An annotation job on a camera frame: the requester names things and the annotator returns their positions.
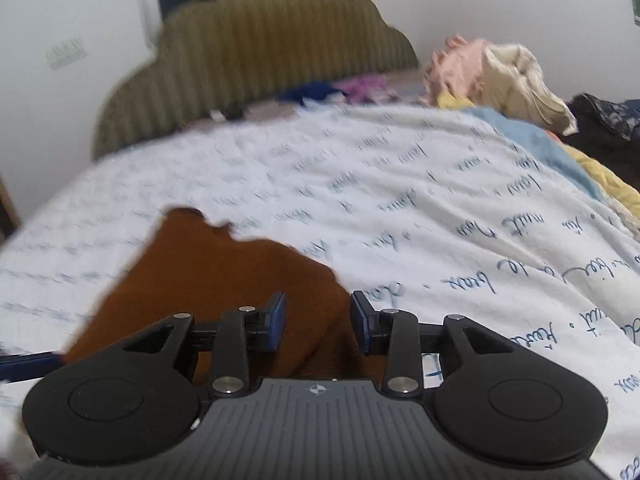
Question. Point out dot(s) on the patterned pillow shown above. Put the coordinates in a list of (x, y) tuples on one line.
[(270, 111)]

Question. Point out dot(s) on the white wall socket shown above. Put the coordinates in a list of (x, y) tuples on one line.
[(76, 47), (57, 56)]

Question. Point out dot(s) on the yellow quilt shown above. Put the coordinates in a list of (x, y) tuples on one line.
[(612, 180)]

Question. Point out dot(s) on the white printed blanket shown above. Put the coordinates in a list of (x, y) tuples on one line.
[(375, 200)]

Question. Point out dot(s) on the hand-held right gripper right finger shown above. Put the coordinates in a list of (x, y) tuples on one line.
[(357, 325)]

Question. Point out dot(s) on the small yellow cloth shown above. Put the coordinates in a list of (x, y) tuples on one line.
[(455, 101)]

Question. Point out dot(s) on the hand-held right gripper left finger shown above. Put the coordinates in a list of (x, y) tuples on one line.
[(276, 322)]

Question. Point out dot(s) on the light blue towel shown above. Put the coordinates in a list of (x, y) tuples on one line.
[(540, 145)]

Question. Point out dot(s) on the dark clothes pile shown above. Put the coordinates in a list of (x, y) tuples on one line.
[(607, 120)]

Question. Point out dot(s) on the small light blue cloth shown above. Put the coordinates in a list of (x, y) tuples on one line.
[(320, 102)]

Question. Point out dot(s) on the small dark object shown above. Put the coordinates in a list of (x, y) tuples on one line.
[(234, 111)]

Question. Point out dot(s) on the pink clothes pile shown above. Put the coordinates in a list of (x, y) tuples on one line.
[(455, 67)]

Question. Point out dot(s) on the pile of pastel clothes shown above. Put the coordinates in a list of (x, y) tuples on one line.
[(525, 85)]

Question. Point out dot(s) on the purple cloth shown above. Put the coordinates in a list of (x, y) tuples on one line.
[(362, 87)]

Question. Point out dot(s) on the brown knitted cloth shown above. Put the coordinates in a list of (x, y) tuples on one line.
[(215, 270)]

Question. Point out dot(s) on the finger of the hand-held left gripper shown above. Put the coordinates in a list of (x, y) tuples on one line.
[(30, 365)]

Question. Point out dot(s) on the olive striped headboard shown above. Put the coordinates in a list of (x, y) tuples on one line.
[(260, 45)]

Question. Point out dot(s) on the small white object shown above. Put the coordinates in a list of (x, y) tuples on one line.
[(216, 115)]

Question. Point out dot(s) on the navy blue cloth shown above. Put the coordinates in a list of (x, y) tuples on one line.
[(307, 91)]

